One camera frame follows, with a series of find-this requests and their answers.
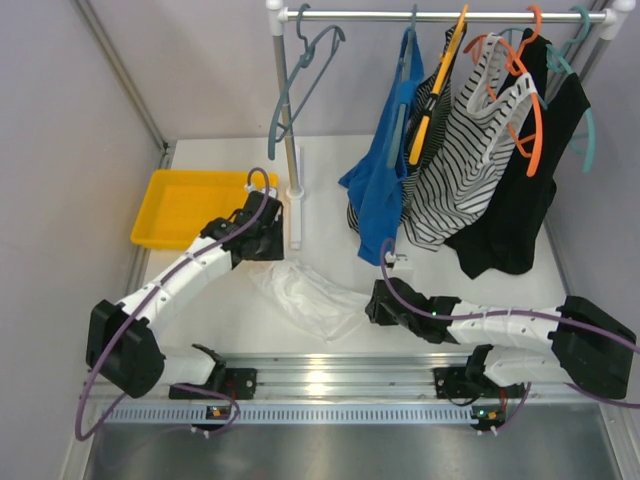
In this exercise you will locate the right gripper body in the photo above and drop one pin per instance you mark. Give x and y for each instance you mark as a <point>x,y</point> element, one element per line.
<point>385,316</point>

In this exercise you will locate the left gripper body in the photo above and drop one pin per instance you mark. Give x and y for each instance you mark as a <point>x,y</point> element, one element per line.
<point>273,230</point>

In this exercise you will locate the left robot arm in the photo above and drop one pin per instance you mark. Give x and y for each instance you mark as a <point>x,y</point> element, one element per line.
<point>123,341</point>

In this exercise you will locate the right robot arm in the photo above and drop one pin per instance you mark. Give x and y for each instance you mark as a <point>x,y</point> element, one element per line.
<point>575,343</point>

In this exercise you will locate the blue tank top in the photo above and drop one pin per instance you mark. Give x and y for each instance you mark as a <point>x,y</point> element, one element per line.
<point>375,192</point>

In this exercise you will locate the black tank top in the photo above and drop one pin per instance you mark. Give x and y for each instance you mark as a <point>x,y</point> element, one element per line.
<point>504,237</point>

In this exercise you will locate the yellow hanger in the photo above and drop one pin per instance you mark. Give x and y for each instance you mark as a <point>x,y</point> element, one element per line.
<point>447,61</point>

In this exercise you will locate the dark striped tank top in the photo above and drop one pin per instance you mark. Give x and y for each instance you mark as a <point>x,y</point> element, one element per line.
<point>410,130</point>

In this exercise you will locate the white striped tank top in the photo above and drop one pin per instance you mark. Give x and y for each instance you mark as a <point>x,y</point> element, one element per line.
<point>455,188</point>

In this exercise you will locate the grey-blue hanger with blue top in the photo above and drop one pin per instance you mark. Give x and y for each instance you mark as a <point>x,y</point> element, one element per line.
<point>405,74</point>

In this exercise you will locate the teal hanger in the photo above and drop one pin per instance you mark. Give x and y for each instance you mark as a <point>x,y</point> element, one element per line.
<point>585,120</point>

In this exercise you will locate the yellow plastic tray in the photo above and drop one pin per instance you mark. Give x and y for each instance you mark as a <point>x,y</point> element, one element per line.
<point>178,204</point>

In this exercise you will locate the clothes rack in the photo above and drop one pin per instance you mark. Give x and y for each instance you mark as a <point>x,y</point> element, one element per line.
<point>610,18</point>

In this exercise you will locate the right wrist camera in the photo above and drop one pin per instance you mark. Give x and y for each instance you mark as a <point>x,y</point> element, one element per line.
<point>399,266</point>

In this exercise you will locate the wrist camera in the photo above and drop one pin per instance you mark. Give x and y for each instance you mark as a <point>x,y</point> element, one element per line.
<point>251,188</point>
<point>399,266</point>

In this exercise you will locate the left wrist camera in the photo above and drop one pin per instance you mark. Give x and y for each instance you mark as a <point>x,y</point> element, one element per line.
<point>251,188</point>

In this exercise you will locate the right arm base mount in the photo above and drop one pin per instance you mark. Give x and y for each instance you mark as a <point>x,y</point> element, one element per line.
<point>451,383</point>

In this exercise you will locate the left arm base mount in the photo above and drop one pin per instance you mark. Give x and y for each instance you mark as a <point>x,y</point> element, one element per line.
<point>236,383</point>

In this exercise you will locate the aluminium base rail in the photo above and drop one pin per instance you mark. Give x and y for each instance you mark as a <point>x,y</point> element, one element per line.
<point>335,377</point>

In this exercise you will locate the slotted cable duct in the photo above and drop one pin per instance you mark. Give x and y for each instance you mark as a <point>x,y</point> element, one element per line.
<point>303,414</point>

